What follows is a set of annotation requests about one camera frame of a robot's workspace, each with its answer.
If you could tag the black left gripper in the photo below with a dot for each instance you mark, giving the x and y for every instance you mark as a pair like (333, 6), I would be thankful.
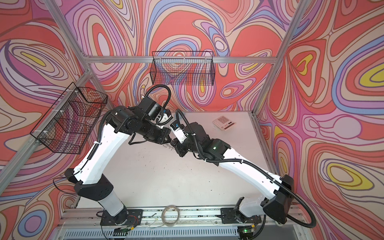
(166, 131)

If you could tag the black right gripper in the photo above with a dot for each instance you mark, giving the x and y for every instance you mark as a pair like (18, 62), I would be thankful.
(180, 147)

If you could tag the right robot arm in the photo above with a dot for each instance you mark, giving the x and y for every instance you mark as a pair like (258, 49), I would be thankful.
(271, 200)

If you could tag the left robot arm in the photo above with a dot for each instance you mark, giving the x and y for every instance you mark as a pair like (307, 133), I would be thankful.
(148, 119)

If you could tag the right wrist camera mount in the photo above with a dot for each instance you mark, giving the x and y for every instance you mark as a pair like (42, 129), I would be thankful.
(177, 130)

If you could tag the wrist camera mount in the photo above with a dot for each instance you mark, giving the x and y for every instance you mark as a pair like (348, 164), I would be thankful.
(164, 117)
(177, 130)

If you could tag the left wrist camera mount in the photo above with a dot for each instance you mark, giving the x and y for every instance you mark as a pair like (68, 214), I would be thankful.
(164, 117)

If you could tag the black wire basket back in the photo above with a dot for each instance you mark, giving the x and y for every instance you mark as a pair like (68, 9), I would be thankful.
(185, 68)

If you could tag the black wire basket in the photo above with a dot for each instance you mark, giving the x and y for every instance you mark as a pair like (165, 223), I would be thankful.
(185, 68)
(66, 126)

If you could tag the black wire basket left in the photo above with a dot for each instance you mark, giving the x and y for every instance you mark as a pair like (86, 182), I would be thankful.
(66, 126)

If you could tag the aluminium frame post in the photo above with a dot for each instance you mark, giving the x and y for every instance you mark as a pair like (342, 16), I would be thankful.
(70, 38)

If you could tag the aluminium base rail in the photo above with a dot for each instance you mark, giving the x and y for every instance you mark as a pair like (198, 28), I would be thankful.
(193, 223)

